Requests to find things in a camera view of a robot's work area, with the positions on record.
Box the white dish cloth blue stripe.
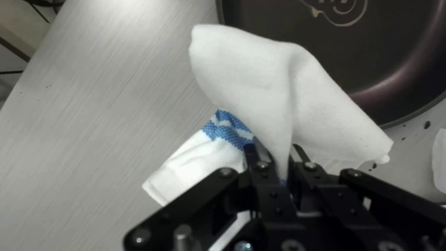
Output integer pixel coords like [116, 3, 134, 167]
[141, 23, 396, 207]

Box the dark nonstick frying pan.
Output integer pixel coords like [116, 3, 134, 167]
[215, 0, 446, 129]

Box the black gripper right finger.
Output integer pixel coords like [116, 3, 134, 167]
[286, 142, 446, 251]

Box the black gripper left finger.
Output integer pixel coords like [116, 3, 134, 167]
[123, 137, 298, 251]

